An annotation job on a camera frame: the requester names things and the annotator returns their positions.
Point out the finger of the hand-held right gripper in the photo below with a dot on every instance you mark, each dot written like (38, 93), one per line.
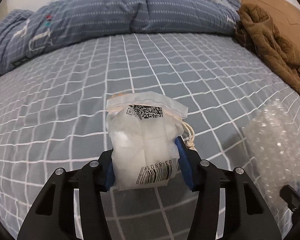
(290, 195)

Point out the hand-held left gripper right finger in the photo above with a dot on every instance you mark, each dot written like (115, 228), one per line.
(185, 165)

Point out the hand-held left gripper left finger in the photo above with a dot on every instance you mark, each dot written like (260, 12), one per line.
(109, 180)

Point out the clear plastic bag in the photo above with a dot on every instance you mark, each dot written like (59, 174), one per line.
(277, 140)

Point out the grey checked bed sheet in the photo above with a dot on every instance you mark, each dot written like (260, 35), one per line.
(65, 105)

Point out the brown padded jacket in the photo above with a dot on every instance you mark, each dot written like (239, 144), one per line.
(265, 35)

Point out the blue striped quilt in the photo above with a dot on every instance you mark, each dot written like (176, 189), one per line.
(115, 12)

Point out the wooden headboard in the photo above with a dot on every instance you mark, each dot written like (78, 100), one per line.
(285, 7)

